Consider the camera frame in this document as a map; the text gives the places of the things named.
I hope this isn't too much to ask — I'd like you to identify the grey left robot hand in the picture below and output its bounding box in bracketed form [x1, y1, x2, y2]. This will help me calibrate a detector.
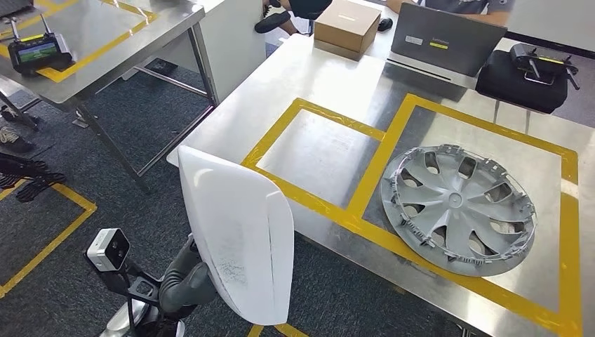
[174, 234, 218, 305]

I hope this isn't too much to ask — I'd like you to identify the white curved plastic part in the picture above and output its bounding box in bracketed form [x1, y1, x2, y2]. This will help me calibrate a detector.
[177, 145, 295, 326]

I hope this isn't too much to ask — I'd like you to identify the stainless steel workbench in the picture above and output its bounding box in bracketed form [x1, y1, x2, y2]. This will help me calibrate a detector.
[166, 33, 595, 337]

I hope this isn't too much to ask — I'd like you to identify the yellow floor tape square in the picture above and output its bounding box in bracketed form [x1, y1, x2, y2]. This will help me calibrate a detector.
[0, 178, 98, 298]
[246, 323, 308, 337]

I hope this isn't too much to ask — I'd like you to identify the grey and black humanoid robot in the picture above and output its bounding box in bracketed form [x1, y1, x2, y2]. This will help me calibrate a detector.
[0, 153, 67, 203]

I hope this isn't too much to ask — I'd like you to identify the black shoe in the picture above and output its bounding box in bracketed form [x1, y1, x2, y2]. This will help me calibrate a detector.
[145, 58, 178, 75]

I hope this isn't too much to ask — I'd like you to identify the person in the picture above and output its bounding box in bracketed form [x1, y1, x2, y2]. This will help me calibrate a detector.
[0, 104, 41, 154]
[385, 0, 517, 28]
[254, 0, 333, 36]

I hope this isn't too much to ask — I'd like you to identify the stainless steel table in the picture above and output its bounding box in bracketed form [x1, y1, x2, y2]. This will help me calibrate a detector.
[0, 0, 220, 194]

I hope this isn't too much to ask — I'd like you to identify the silver wheel hubcap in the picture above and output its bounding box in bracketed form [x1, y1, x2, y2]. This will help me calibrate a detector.
[380, 144, 537, 279]

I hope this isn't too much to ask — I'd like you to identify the black remote controller with screen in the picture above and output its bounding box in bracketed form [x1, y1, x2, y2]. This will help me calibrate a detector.
[8, 13, 74, 78]

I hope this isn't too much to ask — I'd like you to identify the brown cardboard box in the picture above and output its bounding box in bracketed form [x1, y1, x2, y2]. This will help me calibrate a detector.
[314, 0, 382, 61]

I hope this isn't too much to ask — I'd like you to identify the white desk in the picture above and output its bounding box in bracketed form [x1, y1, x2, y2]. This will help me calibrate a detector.
[367, 9, 577, 117]

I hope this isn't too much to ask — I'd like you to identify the grey laptop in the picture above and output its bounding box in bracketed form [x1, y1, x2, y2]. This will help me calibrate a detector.
[387, 2, 509, 89]

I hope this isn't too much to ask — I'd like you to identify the black bag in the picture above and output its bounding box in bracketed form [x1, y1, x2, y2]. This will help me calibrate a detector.
[474, 48, 569, 115]

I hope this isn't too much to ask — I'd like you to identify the black remote controller with antennas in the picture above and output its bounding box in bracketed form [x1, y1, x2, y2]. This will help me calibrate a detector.
[509, 42, 581, 91]

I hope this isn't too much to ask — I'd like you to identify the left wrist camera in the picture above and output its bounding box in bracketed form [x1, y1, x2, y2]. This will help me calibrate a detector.
[86, 227, 161, 303]

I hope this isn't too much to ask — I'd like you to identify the small yellow tape frame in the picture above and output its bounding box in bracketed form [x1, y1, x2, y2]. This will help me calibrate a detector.
[241, 98, 387, 220]

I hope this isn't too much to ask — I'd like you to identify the large yellow tape frame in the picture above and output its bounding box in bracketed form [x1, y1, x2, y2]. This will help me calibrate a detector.
[346, 93, 583, 337]

